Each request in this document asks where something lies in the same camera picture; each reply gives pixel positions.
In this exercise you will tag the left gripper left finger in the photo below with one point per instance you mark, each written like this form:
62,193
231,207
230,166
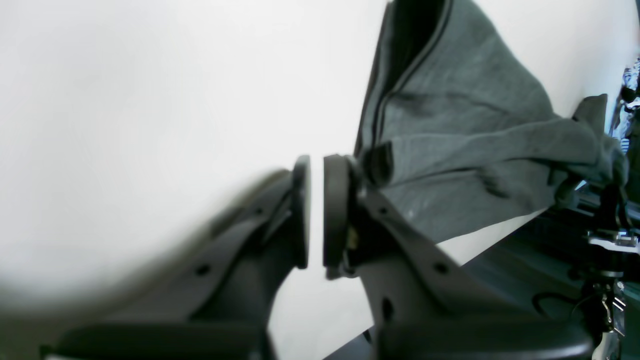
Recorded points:
217,304

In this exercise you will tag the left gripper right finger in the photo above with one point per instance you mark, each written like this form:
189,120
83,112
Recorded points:
425,307

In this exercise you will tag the grey T-shirt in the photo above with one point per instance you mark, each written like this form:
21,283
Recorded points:
459,135

